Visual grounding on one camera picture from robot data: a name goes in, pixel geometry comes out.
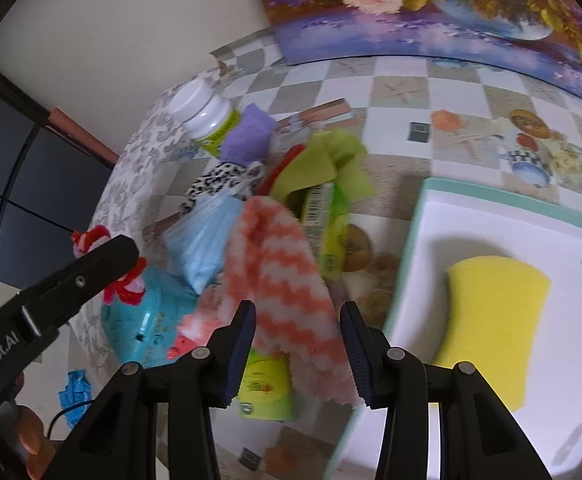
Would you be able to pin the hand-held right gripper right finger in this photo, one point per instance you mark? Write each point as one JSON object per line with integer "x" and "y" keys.
{"x": 358, "y": 360}

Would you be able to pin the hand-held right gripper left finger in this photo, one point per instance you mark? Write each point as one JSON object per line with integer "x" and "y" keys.
{"x": 240, "y": 355}

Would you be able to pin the floral painting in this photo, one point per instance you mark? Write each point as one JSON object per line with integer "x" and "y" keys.
{"x": 371, "y": 35}

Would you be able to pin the green tissue pack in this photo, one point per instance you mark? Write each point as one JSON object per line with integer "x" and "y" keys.
{"x": 266, "y": 385}

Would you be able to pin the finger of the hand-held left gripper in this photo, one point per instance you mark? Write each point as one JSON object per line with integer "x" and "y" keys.
{"x": 86, "y": 275}

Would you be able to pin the turquoise box with red crab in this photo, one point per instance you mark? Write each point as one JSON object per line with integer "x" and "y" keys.
{"x": 141, "y": 320}

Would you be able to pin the white tray with teal rim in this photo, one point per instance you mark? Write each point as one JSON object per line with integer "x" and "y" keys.
{"x": 496, "y": 230}

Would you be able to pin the red hoop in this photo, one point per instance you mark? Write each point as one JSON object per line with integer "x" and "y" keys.
{"x": 283, "y": 165}

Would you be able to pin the blue face mask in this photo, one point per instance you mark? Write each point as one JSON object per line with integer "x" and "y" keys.
{"x": 201, "y": 245}

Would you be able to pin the yellow sponge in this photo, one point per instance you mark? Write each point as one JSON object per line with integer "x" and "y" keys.
{"x": 491, "y": 320}

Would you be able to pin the purple cloth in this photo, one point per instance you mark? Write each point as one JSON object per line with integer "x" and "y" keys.
{"x": 248, "y": 135}

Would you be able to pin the leopard print scrunchie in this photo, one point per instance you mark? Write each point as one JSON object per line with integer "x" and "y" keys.
{"x": 211, "y": 182}

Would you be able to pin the white bottle with green label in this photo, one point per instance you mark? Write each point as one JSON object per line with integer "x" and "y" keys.
{"x": 201, "y": 105}

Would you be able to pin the person's left hand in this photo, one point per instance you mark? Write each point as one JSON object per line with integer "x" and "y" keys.
{"x": 33, "y": 440}

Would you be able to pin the blue crumpled cloth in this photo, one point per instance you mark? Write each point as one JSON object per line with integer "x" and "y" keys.
{"x": 76, "y": 392}

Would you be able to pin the green gum pack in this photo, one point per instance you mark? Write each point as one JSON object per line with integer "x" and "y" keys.
{"x": 321, "y": 220}

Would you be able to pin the light green cloth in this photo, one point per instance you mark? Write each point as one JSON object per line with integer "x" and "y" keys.
{"x": 321, "y": 160}

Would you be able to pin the pink white striped towel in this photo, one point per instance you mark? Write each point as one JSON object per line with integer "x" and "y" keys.
{"x": 281, "y": 280}

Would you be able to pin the dark cabinet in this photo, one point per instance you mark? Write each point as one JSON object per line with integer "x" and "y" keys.
{"x": 16, "y": 170}

